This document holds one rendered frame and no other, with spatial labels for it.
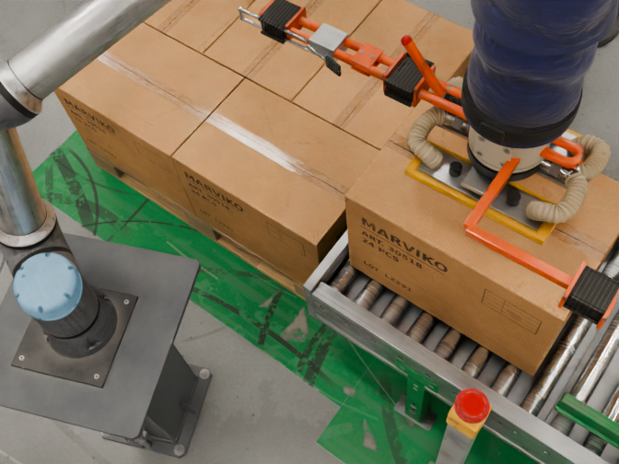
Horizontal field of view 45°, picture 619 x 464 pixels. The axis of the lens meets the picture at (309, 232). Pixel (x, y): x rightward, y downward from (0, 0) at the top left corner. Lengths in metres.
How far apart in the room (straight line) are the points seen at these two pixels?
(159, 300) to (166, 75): 0.99
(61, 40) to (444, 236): 0.97
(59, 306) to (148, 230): 1.27
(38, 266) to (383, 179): 0.86
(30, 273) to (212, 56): 1.21
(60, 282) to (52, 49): 0.65
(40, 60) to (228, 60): 1.44
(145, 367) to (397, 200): 0.76
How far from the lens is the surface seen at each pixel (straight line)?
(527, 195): 1.67
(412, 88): 1.65
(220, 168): 2.45
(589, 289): 1.44
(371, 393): 2.65
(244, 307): 2.80
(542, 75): 1.35
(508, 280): 1.78
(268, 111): 2.56
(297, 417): 2.64
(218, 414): 2.69
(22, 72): 1.38
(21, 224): 1.85
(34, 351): 2.08
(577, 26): 1.26
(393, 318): 2.15
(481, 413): 1.57
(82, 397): 2.01
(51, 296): 1.82
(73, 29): 1.36
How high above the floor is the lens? 2.54
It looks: 61 degrees down
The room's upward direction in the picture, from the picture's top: 10 degrees counter-clockwise
